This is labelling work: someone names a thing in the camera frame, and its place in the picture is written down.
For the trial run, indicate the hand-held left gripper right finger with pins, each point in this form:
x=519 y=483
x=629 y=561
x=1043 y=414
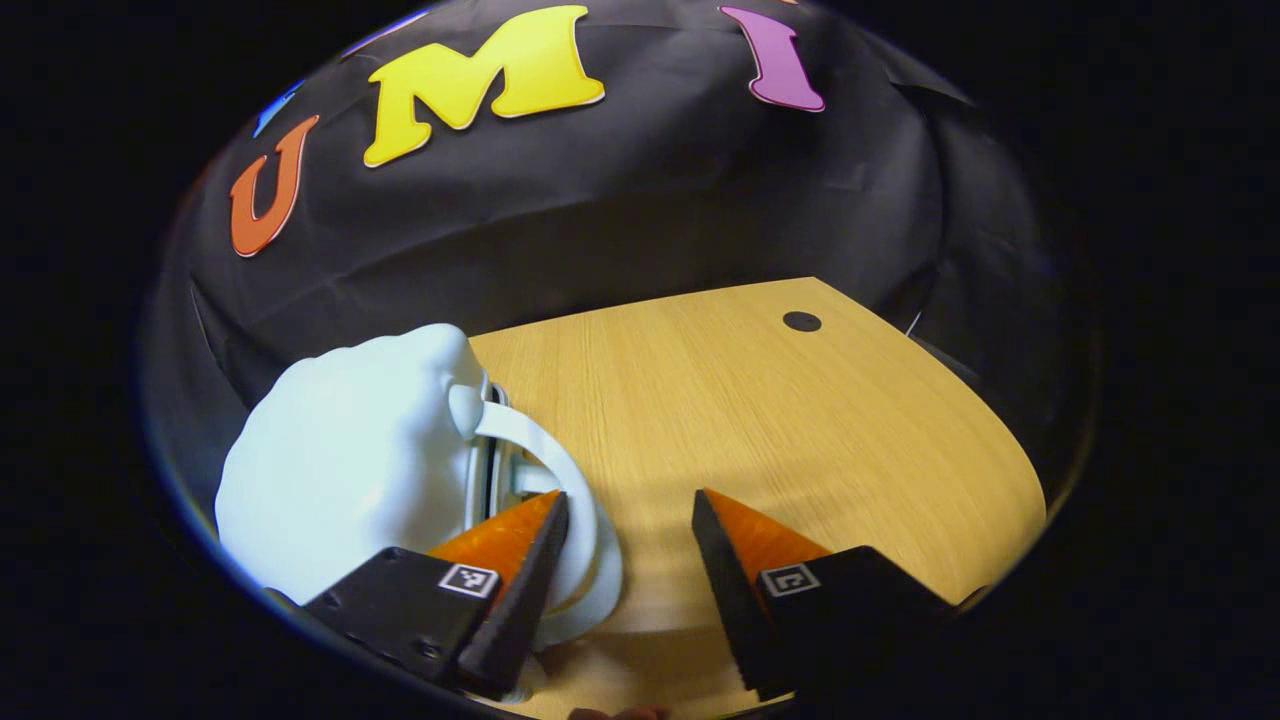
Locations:
x=730 y=600

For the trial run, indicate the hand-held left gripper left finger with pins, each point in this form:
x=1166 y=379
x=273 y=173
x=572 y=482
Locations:
x=525 y=600

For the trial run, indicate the light blue suitcase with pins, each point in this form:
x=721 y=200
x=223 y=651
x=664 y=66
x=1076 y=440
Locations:
x=340 y=450

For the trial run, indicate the black backdrop cloth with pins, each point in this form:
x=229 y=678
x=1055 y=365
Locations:
x=650 y=180

